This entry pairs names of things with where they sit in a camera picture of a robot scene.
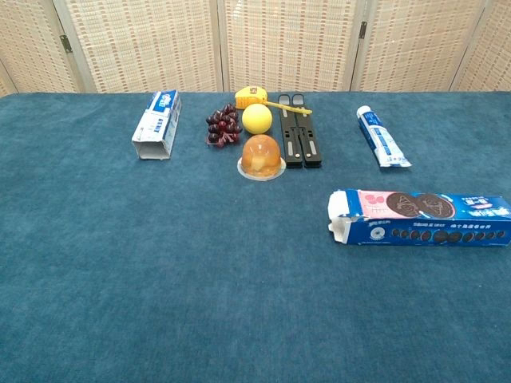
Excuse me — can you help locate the blue pink cookie box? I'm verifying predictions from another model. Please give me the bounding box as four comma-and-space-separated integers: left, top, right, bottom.
327, 188, 511, 247

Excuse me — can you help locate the white blue toothpaste box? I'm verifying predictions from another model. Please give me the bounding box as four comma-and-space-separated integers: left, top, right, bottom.
131, 89, 183, 161

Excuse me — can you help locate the orange jelly cup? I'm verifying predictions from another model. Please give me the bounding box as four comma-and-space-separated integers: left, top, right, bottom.
236, 134, 287, 181

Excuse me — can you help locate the black folding stand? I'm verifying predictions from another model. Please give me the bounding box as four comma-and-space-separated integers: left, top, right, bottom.
277, 93, 323, 169

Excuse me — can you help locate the yellow ball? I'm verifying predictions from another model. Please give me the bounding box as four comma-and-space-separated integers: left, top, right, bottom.
241, 103, 274, 135

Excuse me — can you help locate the dark red grape bunch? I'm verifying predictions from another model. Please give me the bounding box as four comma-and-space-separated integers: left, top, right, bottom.
205, 103, 244, 149

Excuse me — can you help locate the yellow tape measure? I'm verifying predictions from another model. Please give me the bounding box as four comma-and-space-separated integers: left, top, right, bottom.
234, 86, 313, 116

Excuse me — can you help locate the blue velvet tablecloth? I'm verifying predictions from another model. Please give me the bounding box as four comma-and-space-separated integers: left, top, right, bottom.
0, 91, 511, 383

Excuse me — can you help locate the white blue toothpaste tube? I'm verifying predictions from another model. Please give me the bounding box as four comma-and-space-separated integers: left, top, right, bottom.
356, 105, 413, 168

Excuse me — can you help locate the woven folding screen panel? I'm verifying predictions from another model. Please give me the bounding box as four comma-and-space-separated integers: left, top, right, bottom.
217, 0, 370, 93
351, 0, 492, 93
450, 0, 511, 93
53, 0, 224, 94
0, 0, 87, 95

